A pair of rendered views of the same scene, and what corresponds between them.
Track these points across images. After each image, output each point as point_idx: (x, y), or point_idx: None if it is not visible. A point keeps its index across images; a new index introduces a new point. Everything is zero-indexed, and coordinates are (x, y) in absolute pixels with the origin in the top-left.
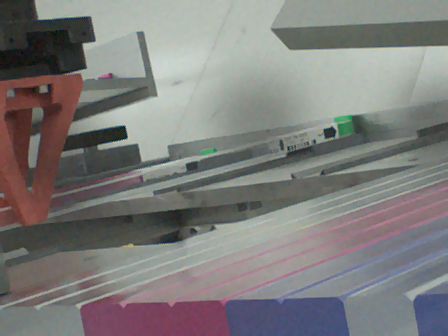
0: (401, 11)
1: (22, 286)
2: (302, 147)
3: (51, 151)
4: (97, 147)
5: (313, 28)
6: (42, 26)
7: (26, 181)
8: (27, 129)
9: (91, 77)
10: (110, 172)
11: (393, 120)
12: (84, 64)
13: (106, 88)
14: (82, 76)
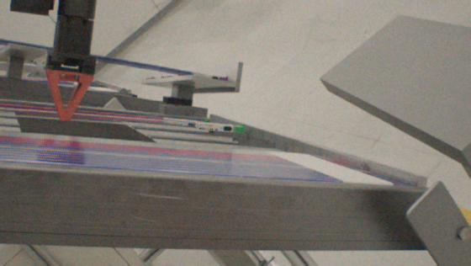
0: (354, 89)
1: None
2: (208, 130)
3: (76, 98)
4: (179, 104)
5: (330, 84)
6: (72, 56)
7: None
8: None
9: (216, 76)
10: (176, 116)
11: (255, 132)
12: (92, 72)
13: (211, 82)
14: (220, 74)
